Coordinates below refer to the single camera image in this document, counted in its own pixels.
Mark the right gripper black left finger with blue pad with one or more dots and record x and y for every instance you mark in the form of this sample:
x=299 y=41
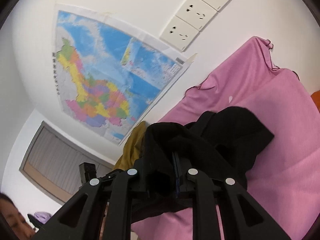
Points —
x=144 y=182

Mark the black coat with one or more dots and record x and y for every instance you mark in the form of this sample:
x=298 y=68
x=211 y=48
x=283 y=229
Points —
x=222 y=145

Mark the grey wardrobe door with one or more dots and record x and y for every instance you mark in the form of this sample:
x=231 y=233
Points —
x=51 y=163

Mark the white wall socket panel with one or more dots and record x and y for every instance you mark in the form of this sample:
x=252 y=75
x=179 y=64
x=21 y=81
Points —
x=190 y=19

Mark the person's face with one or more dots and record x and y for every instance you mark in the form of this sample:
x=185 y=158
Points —
x=15 y=219

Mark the mustard and cream coat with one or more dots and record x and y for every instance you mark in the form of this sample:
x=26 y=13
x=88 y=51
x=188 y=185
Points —
x=132 y=148

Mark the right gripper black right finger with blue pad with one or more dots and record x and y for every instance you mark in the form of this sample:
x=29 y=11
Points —
x=187 y=183

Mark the pink bed sheet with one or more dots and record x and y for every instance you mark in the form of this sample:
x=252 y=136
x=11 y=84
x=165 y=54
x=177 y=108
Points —
x=284 y=179

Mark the colourful wall map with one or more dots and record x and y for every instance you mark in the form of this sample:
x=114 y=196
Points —
x=108 y=73

